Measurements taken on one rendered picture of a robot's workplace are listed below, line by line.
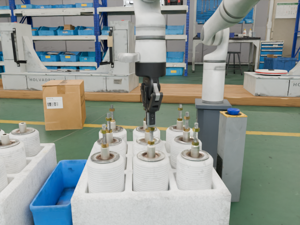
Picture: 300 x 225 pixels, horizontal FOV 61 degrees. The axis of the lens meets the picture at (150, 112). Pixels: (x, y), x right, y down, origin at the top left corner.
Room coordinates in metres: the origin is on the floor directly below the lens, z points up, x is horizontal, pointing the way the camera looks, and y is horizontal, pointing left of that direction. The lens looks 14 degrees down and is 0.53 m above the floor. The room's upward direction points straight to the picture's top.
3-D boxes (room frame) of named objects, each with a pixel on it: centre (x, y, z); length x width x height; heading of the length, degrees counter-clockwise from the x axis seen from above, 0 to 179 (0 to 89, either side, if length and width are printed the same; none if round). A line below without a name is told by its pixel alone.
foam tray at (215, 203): (0.75, 0.01, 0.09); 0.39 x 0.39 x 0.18; 3
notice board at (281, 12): (6.30, -3.15, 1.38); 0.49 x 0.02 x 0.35; 82
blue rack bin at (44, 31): (5.85, 2.14, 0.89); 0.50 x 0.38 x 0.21; 172
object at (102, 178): (0.62, 0.12, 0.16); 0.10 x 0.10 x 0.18
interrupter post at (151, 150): (0.63, 0.00, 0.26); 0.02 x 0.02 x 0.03
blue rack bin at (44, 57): (5.84, 2.14, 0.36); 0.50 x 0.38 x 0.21; 172
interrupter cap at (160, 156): (0.63, 0.00, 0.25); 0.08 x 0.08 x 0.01
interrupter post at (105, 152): (0.62, 0.12, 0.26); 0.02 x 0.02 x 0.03
